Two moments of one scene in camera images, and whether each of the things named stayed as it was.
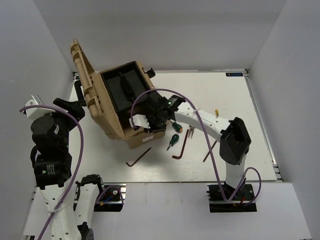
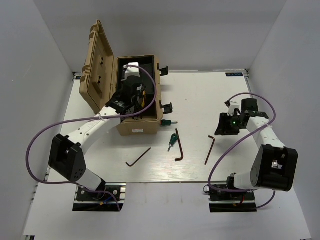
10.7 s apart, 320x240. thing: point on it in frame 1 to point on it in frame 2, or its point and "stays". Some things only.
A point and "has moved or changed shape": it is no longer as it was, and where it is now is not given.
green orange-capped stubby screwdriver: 177,127 has moved or changed shape
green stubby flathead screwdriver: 174,139 stays
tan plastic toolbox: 96,97 has moved or changed shape
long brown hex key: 179,157 has moved or changed shape
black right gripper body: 156,122 to 232,124
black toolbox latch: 150,73 to 164,71
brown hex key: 142,155 stays
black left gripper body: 76,112 to 136,102
